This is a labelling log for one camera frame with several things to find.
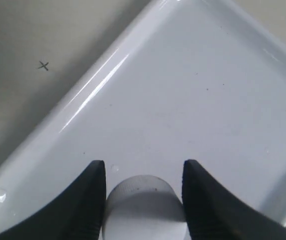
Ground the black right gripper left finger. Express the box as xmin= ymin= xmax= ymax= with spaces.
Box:
xmin=0 ymin=160 xmax=107 ymax=240

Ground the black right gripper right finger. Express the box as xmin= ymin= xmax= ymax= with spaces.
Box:
xmin=182 ymin=159 xmax=286 ymax=240

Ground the white bottle cap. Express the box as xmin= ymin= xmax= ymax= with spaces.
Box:
xmin=101 ymin=175 xmax=187 ymax=240

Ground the white rectangular plastic tray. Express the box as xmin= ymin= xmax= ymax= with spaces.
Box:
xmin=0 ymin=0 xmax=286 ymax=232

